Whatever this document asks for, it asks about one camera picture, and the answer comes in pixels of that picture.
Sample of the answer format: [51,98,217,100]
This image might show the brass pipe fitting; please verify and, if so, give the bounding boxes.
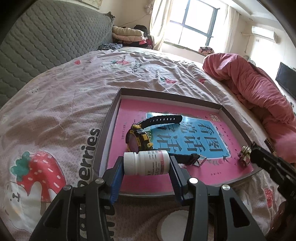
[238,146,251,166]

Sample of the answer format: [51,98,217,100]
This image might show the white bottle cap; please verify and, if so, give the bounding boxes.
[157,210,189,241]

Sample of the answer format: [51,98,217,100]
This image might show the white pill bottle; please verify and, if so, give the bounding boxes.
[123,150,170,176]

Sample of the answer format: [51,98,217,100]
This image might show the black yellow wristwatch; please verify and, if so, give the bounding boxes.
[125,114,201,167]

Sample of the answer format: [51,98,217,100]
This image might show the pink blue children's book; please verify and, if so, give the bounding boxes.
[107,98,255,185]

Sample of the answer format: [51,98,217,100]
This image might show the pink rolled quilt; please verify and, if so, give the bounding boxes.
[203,53,295,164]

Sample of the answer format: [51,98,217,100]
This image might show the black television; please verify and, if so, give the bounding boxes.
[275,62,296,98]

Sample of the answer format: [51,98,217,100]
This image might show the pink strawberry bed sheet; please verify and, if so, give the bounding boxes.
[1,48,285,240]

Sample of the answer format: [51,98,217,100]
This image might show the shallow grey cardboard box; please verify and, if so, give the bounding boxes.
[93,88,260,186]

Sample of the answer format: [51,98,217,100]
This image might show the white air conditioner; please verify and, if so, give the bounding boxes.
[251,26,278,43]

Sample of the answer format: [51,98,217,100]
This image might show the blue framed window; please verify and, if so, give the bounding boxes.
[164,0,225,51]

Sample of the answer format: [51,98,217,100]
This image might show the stack of folded clothes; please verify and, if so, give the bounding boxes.
[112,25,154,49]

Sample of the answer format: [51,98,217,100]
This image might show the cream curtain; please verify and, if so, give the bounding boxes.
[149,0,173,50]

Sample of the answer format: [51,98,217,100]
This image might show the grey quilted headboard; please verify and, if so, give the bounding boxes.
[1,1,115,105]

